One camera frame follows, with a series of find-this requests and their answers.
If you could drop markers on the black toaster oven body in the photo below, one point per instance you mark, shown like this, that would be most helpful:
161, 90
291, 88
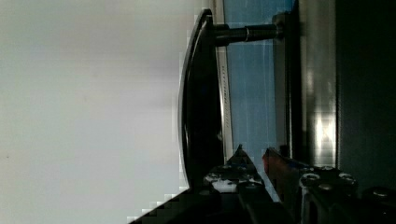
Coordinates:
366, 103

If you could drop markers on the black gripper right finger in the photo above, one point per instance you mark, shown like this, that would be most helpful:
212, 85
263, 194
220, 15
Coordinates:
326, 195

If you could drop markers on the black oven door handle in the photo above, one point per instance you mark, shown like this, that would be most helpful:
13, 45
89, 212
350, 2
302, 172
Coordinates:
201, 116

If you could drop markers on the blue oven door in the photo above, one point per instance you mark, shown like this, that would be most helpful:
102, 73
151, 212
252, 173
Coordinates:
252, 79

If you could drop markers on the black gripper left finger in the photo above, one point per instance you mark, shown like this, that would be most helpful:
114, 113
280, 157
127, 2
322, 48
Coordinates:
229, 193

